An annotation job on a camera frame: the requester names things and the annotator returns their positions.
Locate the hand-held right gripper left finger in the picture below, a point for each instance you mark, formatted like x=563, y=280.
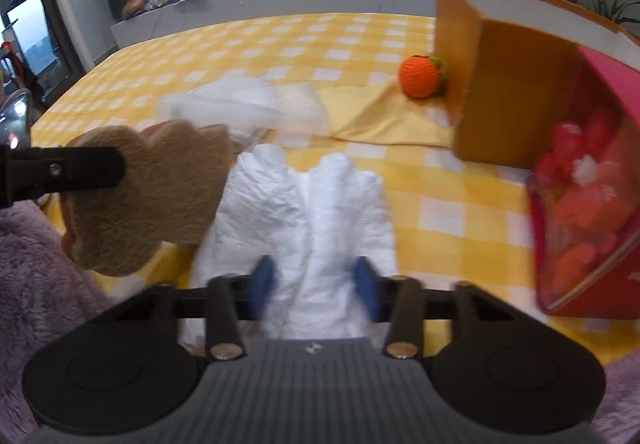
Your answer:
x=265, y=283

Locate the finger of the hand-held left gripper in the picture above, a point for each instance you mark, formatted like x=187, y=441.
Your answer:
x=65, y=172

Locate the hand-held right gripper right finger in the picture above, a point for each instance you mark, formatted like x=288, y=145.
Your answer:
x=366, y=288

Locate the white crinkled cloth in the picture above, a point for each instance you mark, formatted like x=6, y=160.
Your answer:
x=330, y=224

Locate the brown plush toy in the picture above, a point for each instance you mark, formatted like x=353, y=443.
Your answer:
x=150, y=204

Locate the purple fluffy rug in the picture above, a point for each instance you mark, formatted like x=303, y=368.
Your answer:
x=30, y=274

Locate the glass balcony door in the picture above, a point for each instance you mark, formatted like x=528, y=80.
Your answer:
x=30, y=23

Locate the yellow cloth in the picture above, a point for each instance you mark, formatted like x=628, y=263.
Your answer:
x=380, y=118

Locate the brown round ornament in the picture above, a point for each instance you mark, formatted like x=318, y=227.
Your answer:
x=134, y=6

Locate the yellow checked blanket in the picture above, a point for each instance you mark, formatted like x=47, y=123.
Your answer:
x=200, y=48

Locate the clear plastic bag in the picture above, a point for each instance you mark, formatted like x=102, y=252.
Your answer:
x=235, y=98

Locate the orange crochet ball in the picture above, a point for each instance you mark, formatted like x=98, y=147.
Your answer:
x=420, y=76

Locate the red gift box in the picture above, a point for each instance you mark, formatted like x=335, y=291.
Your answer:
x=575, y=204

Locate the orange cardboard box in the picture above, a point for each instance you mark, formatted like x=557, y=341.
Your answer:
x=510, y=98

